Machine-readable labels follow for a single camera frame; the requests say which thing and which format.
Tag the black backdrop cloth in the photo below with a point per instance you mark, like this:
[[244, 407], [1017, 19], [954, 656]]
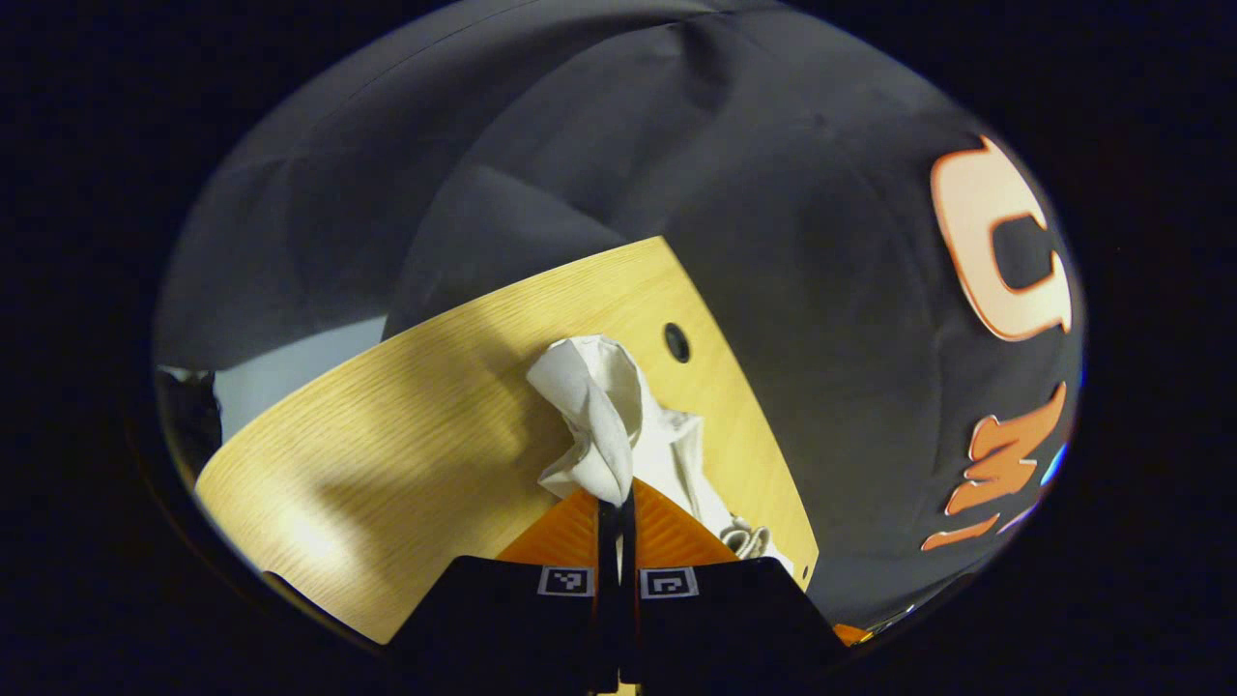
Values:
[[773, 242]]

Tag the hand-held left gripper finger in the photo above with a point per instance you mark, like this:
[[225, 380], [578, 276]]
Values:
[[628, 541], [607, 541]]

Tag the white jeans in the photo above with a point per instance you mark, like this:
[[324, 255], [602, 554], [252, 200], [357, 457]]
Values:
[[599, 406]]

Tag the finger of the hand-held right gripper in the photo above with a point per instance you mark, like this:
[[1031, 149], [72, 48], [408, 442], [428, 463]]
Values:
[[852, 634]]

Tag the dark equipment frame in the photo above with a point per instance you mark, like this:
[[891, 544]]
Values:
[[188, 425]]

